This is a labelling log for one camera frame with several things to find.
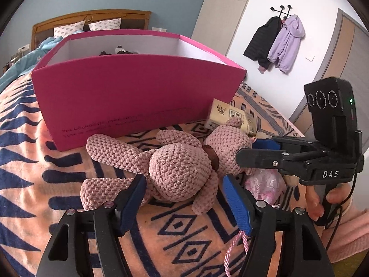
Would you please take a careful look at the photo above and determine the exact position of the light blue quilt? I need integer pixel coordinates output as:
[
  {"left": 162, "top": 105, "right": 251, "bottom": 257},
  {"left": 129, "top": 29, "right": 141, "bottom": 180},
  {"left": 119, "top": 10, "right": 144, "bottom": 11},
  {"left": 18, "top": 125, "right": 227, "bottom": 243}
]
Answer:
[{"left": 0, "top": 36, "right": 64, "bottom": 91}]

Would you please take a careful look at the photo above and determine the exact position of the pink crochet plush toy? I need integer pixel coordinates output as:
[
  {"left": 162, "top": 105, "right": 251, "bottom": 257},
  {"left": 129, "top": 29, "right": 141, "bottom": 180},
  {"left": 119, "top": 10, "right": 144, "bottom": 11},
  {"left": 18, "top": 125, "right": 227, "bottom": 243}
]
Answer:
[{"left": 80, "top": 117, "right": 257, "bottom": 216}]

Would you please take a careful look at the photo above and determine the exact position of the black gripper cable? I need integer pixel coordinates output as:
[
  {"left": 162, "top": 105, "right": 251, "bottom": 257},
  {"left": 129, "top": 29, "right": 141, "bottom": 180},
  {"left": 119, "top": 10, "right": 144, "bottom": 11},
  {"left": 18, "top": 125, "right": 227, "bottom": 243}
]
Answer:
[{"left": 321, "top": 130, "right": 364, "bottom": 247}]

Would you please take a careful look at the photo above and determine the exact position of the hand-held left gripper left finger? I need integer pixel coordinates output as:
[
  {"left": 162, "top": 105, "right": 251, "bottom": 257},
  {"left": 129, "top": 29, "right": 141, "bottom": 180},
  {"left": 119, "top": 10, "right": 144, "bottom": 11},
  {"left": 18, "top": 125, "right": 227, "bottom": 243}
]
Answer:
[{"left": 36, "top": 174, "right": 147, "bottom": 277}]

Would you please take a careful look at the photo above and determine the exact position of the yellow tissue pack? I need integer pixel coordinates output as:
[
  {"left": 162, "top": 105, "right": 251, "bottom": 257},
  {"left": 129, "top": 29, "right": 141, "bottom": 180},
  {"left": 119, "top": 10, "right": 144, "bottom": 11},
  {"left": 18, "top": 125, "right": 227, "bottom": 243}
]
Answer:
[{"left": 205, "top": 99, "right": 258, "bottom": 137}]

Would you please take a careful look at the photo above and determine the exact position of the grey and wood door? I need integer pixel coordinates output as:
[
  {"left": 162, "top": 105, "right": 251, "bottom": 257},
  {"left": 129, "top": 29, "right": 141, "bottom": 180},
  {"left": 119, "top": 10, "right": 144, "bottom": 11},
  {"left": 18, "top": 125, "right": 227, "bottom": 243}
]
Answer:
[{"left": 290, "top": 9, "right": 369, "bottom": 139}]

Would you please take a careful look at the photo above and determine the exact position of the pink cardboard box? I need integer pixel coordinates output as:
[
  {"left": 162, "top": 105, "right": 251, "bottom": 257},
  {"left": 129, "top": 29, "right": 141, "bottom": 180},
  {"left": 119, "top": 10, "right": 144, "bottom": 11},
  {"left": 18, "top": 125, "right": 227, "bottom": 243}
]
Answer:
[{"left": 31, "top": 30, "right": 247, "bottom": 152}]

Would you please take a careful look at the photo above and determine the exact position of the person's right forearm pink sleeve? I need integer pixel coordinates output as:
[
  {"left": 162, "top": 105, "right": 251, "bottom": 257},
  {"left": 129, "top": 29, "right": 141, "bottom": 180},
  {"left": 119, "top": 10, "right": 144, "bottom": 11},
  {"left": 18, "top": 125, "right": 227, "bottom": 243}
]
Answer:
[{"left": 320, "top": 205, "right": 369, "bottom": 264}]

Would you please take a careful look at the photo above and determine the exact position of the black and white plush toy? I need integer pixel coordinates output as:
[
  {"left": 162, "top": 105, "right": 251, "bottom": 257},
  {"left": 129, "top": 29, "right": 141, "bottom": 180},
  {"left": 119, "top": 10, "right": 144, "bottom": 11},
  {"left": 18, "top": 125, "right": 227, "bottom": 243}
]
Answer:
[{"left": 99, "top": 45, "right": 139, "bottom": 56}]

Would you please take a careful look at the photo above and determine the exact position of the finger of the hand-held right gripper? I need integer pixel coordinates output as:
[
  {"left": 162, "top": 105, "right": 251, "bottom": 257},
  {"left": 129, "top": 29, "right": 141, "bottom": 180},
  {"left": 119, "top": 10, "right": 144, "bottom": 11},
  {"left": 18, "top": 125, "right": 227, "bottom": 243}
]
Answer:
[
  {"left": 236, "top": 148, "right": 307, "bottom": 177},
  {"left": 255, "top": 135, "right": 318, "bottom": 154}
]

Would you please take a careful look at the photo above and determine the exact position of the beige textured panel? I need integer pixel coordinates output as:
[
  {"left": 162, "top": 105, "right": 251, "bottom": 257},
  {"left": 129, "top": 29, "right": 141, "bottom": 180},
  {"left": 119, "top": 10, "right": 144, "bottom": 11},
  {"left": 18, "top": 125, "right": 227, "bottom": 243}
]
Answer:
[{"left": 192, "top": 0, "right": 258, "bottom": 57}]

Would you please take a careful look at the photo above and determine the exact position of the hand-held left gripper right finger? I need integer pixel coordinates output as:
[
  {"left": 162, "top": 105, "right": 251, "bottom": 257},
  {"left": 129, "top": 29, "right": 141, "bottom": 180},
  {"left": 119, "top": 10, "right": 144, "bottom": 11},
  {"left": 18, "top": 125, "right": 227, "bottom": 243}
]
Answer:
[{"left": 222, "top": 174, "right": 336, "bottom": 277}]

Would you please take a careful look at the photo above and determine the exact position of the black wall coat rack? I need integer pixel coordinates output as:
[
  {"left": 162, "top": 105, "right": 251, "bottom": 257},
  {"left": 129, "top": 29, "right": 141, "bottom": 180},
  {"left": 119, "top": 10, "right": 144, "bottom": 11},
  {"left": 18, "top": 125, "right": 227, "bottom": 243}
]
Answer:
[{"left": 270, "top": 5, "right": 292, "bottom": 19}]

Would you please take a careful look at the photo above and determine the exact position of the lilac hooded jacket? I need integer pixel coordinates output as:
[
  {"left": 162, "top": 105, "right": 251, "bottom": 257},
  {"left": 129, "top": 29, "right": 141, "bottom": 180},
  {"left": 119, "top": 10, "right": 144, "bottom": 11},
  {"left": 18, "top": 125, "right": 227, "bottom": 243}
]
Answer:
[{"left": 267, "top": 14, "right": 305, "bottom": 74}]

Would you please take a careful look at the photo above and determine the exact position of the person's right hand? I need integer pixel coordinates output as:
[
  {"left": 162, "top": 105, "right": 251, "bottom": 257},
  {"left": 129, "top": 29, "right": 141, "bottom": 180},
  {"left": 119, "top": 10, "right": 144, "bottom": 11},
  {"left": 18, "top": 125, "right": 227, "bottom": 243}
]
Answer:
[{"left": 305, "top": 182, "right": 354, "bottom": 223}]

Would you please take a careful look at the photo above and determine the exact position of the wooden bed headboard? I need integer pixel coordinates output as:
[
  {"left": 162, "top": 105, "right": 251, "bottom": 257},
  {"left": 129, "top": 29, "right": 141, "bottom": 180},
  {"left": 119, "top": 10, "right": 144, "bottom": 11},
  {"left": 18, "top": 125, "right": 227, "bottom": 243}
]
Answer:
[{"left": 31, "top": 10, "right": 152, "bottom": 45}]

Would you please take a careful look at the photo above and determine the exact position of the pink floral drawstring pouch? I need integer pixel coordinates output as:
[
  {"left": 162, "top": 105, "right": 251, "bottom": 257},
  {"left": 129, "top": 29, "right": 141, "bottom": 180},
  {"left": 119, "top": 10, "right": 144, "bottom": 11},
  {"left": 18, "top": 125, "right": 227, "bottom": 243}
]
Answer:
[{"left": 223, "top": 169, "right": 287, "bottom": 277}]

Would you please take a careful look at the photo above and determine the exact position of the black jacket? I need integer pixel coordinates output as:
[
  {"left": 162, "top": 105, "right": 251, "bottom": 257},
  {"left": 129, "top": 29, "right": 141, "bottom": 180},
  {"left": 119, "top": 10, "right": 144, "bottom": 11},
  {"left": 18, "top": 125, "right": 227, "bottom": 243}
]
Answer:
[{"left": 243, "top": 17, "right": 281, "bottom": 74}]

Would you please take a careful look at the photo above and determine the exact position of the orange and navy patterned blanket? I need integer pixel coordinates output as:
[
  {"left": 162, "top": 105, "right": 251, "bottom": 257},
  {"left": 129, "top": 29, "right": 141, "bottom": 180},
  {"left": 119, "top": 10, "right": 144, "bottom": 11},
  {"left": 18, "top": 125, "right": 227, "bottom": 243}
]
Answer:
[{"left": 0, "top": 75, "right": 306, "bottom": 277}]

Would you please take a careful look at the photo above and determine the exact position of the white patterned pillow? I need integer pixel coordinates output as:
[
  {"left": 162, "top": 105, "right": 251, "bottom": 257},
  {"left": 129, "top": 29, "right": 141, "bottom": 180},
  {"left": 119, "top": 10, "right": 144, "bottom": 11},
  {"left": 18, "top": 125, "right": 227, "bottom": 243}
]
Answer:
[
  {"left": 88, "top": 18, "right": 122, "bottom": 31},
  {"left": 53, "top": 22, "right": 85, "bottom": 39}
]

